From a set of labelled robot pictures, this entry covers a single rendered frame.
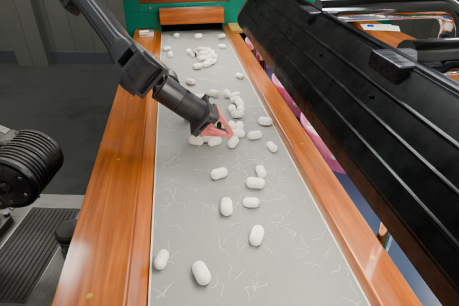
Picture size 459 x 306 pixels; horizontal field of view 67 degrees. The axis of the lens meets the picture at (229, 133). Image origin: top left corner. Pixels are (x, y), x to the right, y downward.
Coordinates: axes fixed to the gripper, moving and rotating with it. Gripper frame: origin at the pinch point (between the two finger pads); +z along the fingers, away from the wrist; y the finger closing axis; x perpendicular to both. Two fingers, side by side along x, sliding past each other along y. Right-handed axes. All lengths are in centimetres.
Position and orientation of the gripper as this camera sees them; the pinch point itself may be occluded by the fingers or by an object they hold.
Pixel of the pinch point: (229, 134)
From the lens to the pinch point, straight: 79.9
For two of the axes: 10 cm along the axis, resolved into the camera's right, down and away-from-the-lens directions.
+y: -1.5, -5.1, 8.5
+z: 7.4, 5.0, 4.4
